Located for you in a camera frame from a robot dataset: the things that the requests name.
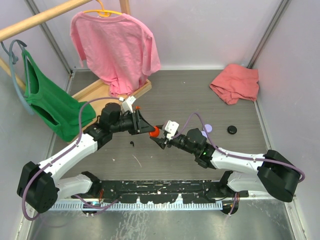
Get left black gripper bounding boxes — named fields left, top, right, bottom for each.
left=110, top=109, right=155, bottom=136

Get orange earbud case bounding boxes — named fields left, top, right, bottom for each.
left=149, top=126, right=160, bottom=138

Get lilac earbud charging case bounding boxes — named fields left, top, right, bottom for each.
left=202, top=124, right=213, bottom=133

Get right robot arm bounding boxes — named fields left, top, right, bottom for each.
left=149, top=128, right=302, bottom=203

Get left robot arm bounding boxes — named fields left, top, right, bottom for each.
left=17, top=102, right=155, bottom=214

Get wooden clothes rack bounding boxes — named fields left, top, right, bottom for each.
left=0, top=0, right=153, bottom=126

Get pink t-shirt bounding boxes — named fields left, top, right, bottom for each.
left=70, top=12, right=161, bottom=96

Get green tank top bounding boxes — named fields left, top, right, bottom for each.
left=21, top=50, right=85, bottom=142

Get salmon folded cloth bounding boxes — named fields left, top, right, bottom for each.
left=209, top=64, right=259, bottom=105

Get orange clothes hanger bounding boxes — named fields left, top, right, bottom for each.
left=83, top=0, right=122, bottom=18

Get grey-blue clothes hanger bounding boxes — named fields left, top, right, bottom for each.
left=1, top=39, right=35, bottom=115

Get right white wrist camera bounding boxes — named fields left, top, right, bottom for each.
left=162, top=120, right=179, bottom=140

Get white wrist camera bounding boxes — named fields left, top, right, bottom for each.
left=162, top=120, right=179, bottom=140
left=119, top=96, right=136, bottom=113

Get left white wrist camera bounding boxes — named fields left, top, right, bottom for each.
left=119, top=96, right=136, bottom=113

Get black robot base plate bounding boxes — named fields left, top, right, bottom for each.
left=79, top=180, right=235, bottom=204

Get white slotted cable duct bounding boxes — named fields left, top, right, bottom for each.
left=49, top=200, right=223, bottom=211

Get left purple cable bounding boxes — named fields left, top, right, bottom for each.
left=21, top=96, right=122, bottom=221

